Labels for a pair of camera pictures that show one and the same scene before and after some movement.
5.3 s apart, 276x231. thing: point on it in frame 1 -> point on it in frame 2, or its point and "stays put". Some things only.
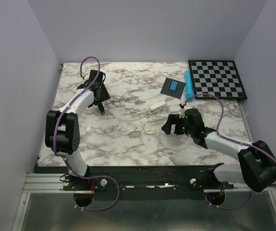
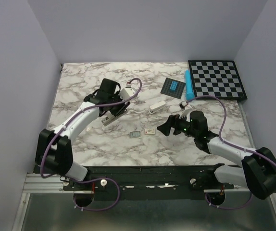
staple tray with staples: x=134 y=134 stays put
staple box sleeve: x=149 y=131 stays put
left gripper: x=104 y=96 -> x=117 y=96
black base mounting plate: x=143 y=183 stays put
